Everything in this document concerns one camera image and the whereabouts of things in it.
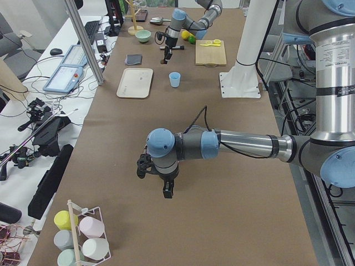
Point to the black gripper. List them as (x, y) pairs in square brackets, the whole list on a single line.
[(167, 177), (169, 41)]

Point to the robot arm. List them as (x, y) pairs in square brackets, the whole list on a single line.
[(328, 152), (181, 20)]

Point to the light blue plastic cup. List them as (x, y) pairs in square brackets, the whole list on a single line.
[(174, 78)]

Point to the steel ice scoop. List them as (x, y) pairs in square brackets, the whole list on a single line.
[(158, 20)]

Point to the pink cup in rack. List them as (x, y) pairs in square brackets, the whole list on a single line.
[(91, 227)]

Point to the white cup in rack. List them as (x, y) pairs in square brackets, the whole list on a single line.
[(95, 248)]

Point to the yellow cup in rack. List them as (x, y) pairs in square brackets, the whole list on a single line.
[(62, 220)]

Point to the grey cup in rack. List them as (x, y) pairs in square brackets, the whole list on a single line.
[(63, 240)]

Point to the green cup in rack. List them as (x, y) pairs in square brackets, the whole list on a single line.
[(66, 258)]

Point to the yellow lemon upper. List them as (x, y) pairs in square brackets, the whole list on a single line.
[(185, 35)]

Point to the green lime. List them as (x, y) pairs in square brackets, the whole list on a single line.
[(192, 40)]

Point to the light green bowl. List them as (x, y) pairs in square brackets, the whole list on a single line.
[(143, 36)]

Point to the grey folded cloth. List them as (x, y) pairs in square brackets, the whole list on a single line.
[(133, 59)]

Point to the wooden stand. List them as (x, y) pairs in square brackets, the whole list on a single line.
[(135, 28)]

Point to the wooden cutting board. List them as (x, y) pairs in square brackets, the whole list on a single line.
[(210, 56)]

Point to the black framed object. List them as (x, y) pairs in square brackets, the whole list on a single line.
[(140, 16)]

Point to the cream rabbit tray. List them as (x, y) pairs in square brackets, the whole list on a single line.
[(135, 83)]

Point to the black keyboard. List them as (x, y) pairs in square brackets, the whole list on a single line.
[(91, 29)]

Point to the robot teach pendant far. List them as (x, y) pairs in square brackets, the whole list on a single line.
[(75, 56)]

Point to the robot teach pendant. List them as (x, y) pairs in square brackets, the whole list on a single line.
[(64, 79), (75, 56)]

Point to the robot teach pendant near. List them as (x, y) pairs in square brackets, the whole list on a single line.
[(64, 79)]

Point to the black computer mouse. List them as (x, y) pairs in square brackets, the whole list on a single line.
[(55, 51)]

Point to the black bar on desk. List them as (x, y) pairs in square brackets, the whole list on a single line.
[(49, 184)]

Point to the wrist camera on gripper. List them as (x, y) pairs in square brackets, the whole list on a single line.
[(144, 165)]

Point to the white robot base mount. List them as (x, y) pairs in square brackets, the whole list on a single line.
[(237, 84)]

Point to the aluminium frame post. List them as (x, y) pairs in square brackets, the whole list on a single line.
[(83, 38)]

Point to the white wire cup rack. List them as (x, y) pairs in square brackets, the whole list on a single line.
[(77, 213)]

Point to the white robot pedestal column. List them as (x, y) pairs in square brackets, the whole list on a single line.
[(256, 25)]

